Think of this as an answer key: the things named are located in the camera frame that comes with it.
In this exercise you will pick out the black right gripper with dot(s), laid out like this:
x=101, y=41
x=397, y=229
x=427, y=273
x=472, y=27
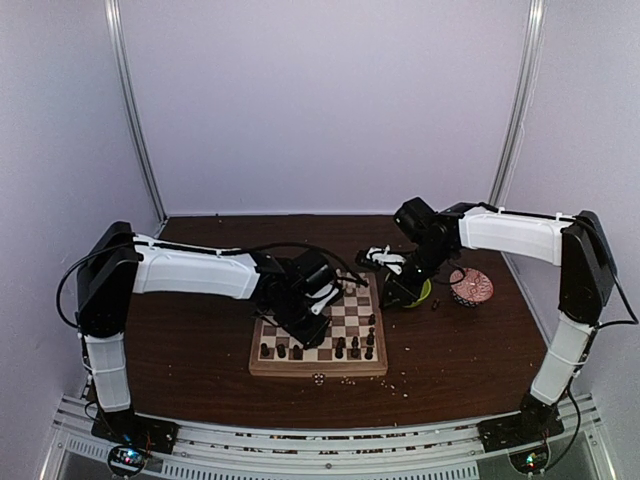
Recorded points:
x=407, y=292

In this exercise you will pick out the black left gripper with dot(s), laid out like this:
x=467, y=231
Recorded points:
x=309, y=336

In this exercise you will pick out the dark pawn chess piece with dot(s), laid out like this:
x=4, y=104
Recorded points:
x=369, y=339

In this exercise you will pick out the dark king chess piece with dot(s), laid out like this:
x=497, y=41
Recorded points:
x=339, y=348

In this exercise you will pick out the dark knight chess piece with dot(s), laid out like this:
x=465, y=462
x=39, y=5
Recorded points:
x=355, y=350

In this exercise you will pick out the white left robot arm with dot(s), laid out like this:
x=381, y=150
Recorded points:
x=122, y=264

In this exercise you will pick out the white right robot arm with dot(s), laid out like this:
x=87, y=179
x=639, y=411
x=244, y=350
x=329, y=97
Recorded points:
x=563, y=265

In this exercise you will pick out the row of white chess pieces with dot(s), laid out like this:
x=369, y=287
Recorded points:
x=350, y=285

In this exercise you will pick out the wooden chess board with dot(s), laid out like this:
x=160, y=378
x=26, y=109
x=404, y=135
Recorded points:
x=348, y=317

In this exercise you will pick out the lime green bowl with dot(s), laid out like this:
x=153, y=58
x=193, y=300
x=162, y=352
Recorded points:
x=423, y=295

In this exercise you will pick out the red patterned bowl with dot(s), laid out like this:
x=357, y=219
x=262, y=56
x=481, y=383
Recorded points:
x=470, y=287

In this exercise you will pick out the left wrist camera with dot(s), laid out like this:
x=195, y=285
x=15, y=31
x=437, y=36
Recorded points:
x=324, y=297

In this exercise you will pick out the aluminium front frame rail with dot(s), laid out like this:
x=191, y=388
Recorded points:
x=444, y=450

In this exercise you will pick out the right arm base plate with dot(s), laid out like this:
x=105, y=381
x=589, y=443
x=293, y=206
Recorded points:
x=512, y=431

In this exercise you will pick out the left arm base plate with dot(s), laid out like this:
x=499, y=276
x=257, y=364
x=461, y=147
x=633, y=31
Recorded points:
x=147, y=434

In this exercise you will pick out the right aluminium corner post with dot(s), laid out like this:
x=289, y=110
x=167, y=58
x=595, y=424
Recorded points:
x=522, y=98

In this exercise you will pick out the aluminium corner post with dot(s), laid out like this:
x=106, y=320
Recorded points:
x=118, y=41
x=522, y=98

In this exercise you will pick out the left aluminium corner post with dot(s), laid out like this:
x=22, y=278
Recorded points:
x=118, y=41

